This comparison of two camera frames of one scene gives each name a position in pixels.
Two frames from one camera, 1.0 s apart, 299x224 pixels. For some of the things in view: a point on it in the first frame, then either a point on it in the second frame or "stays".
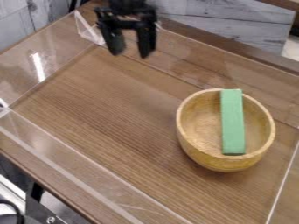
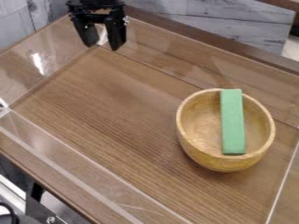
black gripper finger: (145, 40) → (116, 25)
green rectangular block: (232, 122) stays
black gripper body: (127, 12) → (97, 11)
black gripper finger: (115, 40) → (88, 31)
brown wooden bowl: (200, 129) stays
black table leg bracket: (37, 213) stays
